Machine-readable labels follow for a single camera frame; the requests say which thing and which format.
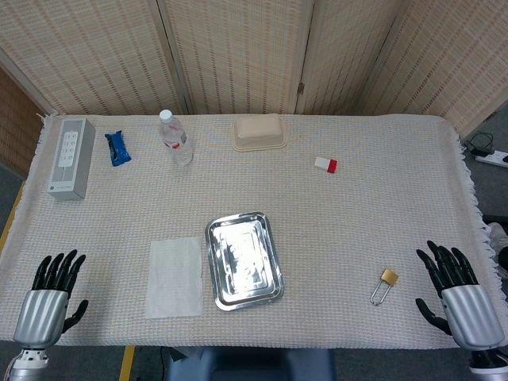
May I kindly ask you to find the blue snack packet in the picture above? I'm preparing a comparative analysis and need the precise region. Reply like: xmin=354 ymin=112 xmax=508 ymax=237
xmin=104 ymin=131 xmax=133 ymax=167

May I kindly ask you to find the white woven tablecloth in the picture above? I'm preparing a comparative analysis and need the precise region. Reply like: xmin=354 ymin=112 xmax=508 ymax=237
xmin=0 ymin=113 xmax=495 ymax=351

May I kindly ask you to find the beige woven folding screen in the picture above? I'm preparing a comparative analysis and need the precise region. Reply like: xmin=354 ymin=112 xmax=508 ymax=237
xmin=0 ymin=0 xmax=508 ymax=138

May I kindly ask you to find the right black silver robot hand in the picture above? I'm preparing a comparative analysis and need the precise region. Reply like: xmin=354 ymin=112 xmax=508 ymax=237
xmin=415 ymin=240 xmax=503 ymax=352

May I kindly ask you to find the black power adapter cable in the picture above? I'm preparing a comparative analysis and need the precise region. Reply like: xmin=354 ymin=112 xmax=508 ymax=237
xmin=464 ymin=131 xmax=495 ymax=158

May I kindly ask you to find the brown woven screen panel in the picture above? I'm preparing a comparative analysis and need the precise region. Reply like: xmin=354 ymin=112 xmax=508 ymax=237
xmin=0 ymin=67 xmax=44 ymax=174

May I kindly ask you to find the grey power strip box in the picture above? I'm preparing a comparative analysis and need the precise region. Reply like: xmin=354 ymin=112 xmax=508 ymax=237
xmin=46 ymin=117 xmax=97 ymax=201

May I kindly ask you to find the red white small box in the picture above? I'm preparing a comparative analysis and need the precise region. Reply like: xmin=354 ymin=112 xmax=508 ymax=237
xmin=314 ymin=156 xmax=339 ymax=175

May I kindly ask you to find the beige food container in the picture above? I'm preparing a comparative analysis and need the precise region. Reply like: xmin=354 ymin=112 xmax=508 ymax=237
xmin=231 ymin=113 xmax=289 ymax=152

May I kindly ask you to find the white shoe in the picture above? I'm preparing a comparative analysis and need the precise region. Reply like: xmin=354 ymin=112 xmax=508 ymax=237
xmin=486 ymin=221 xmax=508 ymax=259

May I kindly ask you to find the white power strip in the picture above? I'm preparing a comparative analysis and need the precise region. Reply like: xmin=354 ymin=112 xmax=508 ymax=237
xmin=475 ymin=149 xmax=508 ymax=167

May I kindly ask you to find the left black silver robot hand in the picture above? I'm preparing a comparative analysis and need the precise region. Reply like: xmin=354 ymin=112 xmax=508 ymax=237
xmin=13 ymin=248 xmax=90 ymax=348

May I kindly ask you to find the clear plastic water bottle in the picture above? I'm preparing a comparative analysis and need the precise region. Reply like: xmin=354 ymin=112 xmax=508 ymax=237
xmin=159 ymin=110 xmax=194 ymax=167

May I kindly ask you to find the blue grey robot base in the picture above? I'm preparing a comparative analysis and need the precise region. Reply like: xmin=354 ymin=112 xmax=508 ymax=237
xmin=164 ymin=347 xmax=337 ymax=381

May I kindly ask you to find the silver metal tray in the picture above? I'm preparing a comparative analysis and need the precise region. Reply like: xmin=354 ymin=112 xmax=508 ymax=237
xmin=204 ymin=210 xmax=285 ymax=312

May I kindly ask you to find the brass padlock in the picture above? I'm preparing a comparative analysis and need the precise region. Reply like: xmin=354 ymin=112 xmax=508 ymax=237
xmin=370 ymin=268 xmax=400 ymax=306

